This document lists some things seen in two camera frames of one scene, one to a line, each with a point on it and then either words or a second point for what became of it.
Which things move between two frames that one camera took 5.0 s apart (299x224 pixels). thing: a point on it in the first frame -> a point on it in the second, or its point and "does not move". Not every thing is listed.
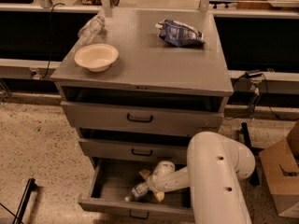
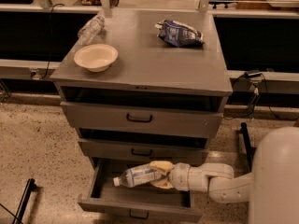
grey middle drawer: (135, 149) does not move
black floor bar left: (30, 187) does not move
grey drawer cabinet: (137, 85) does not move
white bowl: (97, 57) does not move
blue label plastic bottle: (136, 191) -> (139, 175)
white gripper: (158, 179) -> (179, 176)
